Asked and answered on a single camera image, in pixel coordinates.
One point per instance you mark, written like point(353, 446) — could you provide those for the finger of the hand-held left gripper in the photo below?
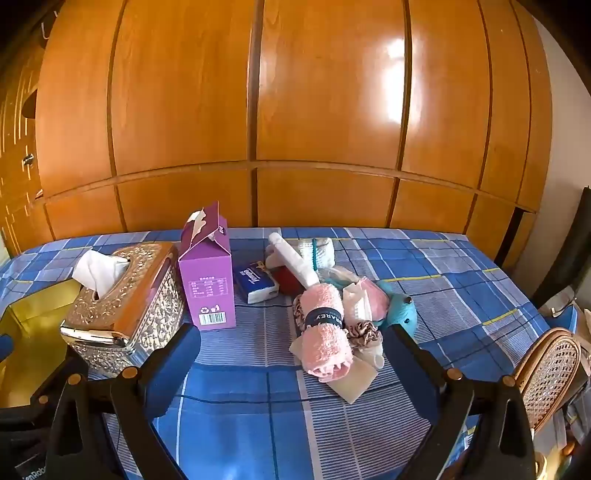
point(3, 348)

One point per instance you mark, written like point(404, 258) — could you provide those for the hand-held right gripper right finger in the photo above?
point(411, 369)

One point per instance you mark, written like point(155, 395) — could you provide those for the metal door knob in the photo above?
point(29, 160)

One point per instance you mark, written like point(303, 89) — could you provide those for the wooden wardrobe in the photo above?
point(323, 92)

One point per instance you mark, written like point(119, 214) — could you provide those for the white facial tissue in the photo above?
point(97, 272)

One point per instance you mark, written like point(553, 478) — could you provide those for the brown satin scrunchie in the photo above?
point(299, 314)

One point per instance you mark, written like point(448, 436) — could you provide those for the purple tissue carton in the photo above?
point(207, 290)

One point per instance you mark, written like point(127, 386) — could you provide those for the white cloth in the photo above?
point(295, 263)

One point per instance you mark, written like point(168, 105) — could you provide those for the pink fuzzy socks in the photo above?
point(323, 350)

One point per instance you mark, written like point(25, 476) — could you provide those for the gold metal tray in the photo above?
point(32, 332)

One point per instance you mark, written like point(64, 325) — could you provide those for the wicker chair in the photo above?
point(549, 369)

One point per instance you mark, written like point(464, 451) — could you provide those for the pink face mask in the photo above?
point(376, 300)

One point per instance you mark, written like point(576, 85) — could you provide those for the patterned white-toe sock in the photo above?
point(364, 334)

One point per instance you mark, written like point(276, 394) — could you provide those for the teal fuzzy socks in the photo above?
point(401, 314)

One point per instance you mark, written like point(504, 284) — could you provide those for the wooden door with gold lines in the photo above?
point(18, 207)

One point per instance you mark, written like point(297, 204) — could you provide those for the bed with blue plaid sheet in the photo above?
point(258, 415)

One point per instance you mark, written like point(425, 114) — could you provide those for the white rectangular pad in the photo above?
point(355, 385)

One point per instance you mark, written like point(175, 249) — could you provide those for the blue tissue packet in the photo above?
point(254, 281)

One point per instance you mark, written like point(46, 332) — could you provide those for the white knitted gloves green band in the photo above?
point(323, 254)

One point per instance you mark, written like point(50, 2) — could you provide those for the ornate gold tissue box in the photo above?
point(138, 314)

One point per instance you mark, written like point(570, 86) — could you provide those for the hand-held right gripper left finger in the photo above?
point(175, 364)

